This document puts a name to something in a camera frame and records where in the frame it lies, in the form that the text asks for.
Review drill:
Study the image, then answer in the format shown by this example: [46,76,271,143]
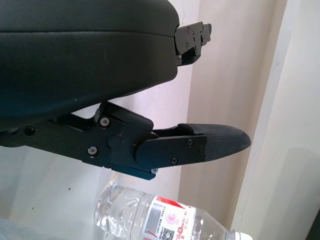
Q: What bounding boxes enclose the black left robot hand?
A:
[0,0,251,181]

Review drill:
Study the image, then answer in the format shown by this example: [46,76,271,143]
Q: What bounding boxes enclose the clear plastic water bottle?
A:
[94,184,257,240]

